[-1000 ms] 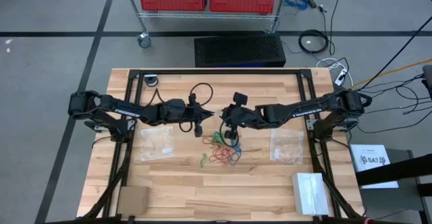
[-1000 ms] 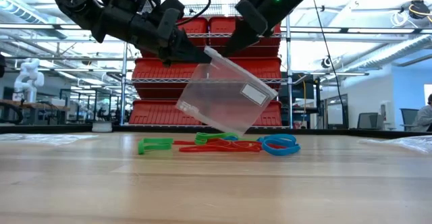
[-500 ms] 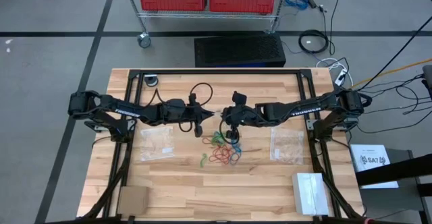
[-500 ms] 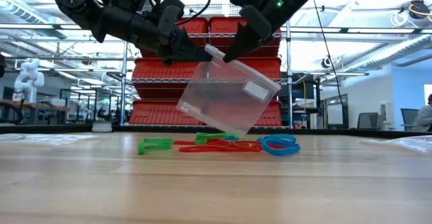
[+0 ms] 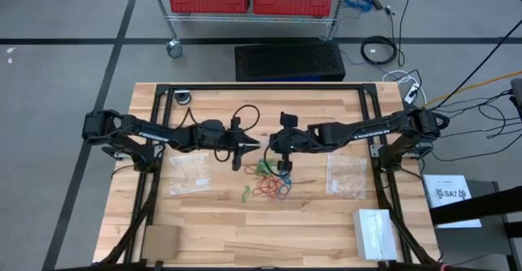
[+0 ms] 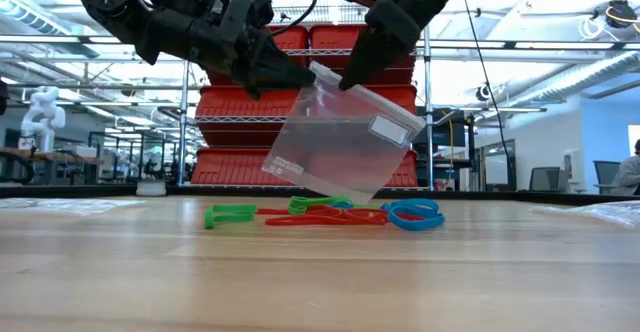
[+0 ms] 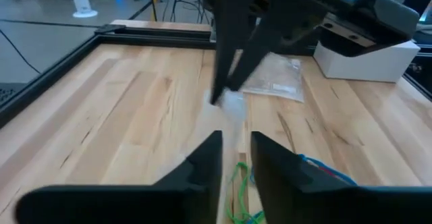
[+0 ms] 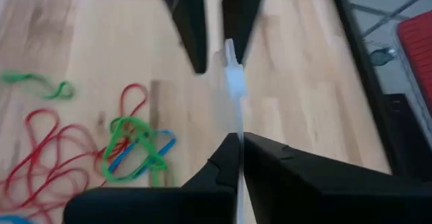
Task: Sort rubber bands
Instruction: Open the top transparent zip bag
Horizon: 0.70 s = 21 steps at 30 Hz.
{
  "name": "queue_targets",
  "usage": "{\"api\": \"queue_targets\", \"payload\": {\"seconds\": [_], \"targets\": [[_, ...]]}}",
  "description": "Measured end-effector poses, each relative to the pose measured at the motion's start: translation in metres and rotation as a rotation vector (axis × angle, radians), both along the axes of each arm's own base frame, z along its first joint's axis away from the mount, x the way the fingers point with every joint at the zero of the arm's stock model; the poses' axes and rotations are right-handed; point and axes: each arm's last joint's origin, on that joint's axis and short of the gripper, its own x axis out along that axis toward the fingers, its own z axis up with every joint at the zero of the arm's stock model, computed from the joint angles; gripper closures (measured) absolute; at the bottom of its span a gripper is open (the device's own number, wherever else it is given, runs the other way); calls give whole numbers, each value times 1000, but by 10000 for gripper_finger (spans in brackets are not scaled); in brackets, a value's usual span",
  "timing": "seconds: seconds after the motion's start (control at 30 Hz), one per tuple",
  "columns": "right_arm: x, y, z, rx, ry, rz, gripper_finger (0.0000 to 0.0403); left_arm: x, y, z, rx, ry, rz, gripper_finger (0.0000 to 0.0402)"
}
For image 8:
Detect metal wire shelf cart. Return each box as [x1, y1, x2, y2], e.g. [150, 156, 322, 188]
[349, 0, 432, 140]

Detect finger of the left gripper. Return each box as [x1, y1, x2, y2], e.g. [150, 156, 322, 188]
[153, 0, 208, 75]
[221, 0, 271, 65]

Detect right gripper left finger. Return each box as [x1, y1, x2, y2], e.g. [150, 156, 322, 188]
[63, 132, 242, 224]

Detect cart caster wheel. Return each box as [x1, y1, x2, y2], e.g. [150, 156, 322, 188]
[369, 47, 398, 66]

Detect red plastic bin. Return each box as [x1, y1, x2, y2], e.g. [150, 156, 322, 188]
[396, 9, 432, 113]

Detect clear plastic zip bag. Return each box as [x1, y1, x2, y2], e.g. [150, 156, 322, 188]
[221, 37, 247, 224]

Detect black perforated crate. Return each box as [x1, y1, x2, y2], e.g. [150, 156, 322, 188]
[383, 93, 432, 184]

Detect green rubber band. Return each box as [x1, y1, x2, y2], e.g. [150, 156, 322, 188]
[102, 115, 169, 187]
[1, 69, 76, 101]

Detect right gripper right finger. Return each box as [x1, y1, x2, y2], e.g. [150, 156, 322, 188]
[242, 132, 432, 224]

